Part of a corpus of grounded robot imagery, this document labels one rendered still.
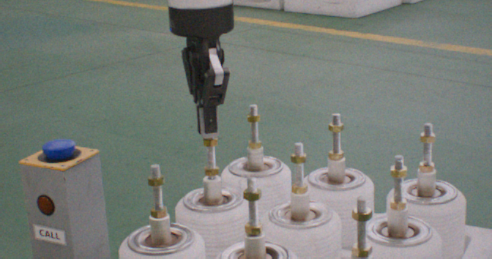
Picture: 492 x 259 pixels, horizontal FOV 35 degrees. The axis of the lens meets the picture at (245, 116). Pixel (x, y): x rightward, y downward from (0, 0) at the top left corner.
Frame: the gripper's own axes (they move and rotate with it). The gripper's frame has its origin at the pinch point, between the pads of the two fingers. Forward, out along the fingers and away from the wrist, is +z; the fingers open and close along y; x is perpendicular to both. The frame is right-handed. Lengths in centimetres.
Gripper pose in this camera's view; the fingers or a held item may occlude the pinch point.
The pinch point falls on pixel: (207, 119)
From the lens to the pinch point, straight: 95.4
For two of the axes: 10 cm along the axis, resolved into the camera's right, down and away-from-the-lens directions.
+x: 9.5, -1.3, 3.0
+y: 3.2, 2.7, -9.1
